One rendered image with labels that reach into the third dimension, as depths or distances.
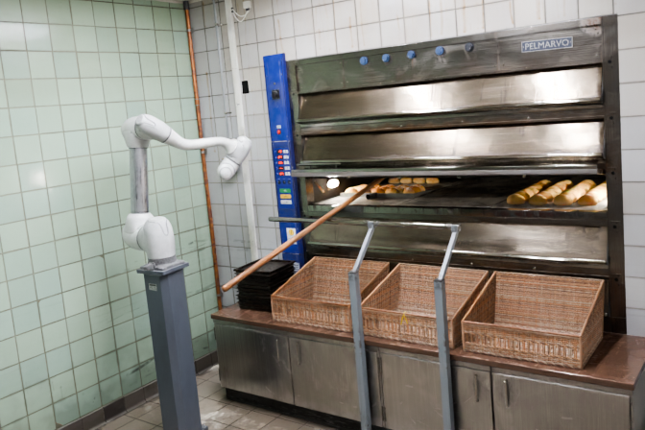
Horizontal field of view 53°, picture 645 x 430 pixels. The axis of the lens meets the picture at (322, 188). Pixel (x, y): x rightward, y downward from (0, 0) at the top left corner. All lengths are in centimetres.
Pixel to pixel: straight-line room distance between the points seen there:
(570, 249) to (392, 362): 106
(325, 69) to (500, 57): 109
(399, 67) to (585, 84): 101
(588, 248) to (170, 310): 220
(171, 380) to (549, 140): 239
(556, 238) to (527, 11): 114
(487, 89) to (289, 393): 204
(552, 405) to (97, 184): 279
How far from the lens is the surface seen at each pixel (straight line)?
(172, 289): 368
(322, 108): 400
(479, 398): 329
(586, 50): 337
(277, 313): 386
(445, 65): 360
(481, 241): 362
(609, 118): 333
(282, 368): 391
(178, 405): 389
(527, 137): 345
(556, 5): 340
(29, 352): 404
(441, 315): 314
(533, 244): 352
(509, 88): 346
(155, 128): 367
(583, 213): 342
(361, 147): 387
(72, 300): 413
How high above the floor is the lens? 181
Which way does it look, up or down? 7 degrees down
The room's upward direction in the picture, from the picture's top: 5 degrees counter-clockwise
